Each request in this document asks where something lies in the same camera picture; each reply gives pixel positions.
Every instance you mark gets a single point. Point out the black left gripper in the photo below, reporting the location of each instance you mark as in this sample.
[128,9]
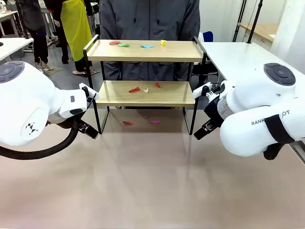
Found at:
[62,122]

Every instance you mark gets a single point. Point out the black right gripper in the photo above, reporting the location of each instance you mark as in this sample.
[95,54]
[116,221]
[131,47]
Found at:
[213,109]

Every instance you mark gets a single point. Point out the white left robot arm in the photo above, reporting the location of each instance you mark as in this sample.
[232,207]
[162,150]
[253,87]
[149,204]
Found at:
[28,95]

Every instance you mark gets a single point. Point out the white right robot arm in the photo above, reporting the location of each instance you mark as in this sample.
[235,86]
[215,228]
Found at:
[250,133]

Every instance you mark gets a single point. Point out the two-tier wood metal shelf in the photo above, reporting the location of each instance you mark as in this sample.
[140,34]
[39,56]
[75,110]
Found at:
[143,53]

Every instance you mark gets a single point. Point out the flat red paper scrap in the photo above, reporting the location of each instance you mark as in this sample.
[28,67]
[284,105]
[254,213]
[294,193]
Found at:
[127,123]

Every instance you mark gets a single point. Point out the pink paper scrap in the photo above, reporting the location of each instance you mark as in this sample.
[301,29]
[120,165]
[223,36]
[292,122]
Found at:
[155,121]

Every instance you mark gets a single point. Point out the long red paper scrap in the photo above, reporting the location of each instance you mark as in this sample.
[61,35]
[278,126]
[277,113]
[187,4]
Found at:
[134,90]

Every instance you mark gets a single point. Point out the black chair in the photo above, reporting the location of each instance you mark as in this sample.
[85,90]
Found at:
[205,71]

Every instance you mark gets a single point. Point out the small red paper scrap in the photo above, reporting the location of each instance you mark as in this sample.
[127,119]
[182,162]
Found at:
[157,84]

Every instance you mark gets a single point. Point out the white paper scrap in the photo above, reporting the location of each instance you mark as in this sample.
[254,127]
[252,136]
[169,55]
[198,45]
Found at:
[146,90]

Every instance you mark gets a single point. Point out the large white table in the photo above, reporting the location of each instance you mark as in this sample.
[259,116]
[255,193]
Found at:
[226,57]

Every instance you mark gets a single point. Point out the green paper scrap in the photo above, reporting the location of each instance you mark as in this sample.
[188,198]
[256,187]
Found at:
[124,44]

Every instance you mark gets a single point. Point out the blue chair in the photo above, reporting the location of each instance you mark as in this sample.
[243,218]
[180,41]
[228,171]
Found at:
[207,35]

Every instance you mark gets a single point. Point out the yellow paper scrap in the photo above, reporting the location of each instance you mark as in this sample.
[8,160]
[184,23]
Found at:
[163,42]

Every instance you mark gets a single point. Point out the blue paper scrap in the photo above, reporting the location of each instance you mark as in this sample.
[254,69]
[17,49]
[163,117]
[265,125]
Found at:
[146,46]

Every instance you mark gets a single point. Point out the person in yellow apron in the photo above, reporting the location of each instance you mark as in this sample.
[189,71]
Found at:
[76,23]

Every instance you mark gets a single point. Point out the small white table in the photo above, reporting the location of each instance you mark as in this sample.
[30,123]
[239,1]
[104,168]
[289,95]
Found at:
[14,46]

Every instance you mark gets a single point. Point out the black tripod stand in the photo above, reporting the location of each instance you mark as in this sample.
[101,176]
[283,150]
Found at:
[239,21]

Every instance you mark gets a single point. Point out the light wood table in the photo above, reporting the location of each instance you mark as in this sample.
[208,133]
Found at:
[259,29]

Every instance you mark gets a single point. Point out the black pole stand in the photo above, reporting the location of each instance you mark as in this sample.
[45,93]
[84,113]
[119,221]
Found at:
[255,22]

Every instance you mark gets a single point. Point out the person in dark clothes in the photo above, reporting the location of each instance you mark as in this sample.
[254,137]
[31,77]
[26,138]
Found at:
[35,19]

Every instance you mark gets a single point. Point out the person in grey jacket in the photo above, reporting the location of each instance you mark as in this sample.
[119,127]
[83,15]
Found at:
[147,19]

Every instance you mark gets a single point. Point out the grey background workbench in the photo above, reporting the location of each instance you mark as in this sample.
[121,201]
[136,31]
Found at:
[7,16]

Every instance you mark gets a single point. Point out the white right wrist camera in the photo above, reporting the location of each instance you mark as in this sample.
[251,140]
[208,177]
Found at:
[201,90]

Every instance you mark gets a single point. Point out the grey metal frame rail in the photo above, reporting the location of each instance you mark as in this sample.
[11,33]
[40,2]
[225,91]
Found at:
[297,150]

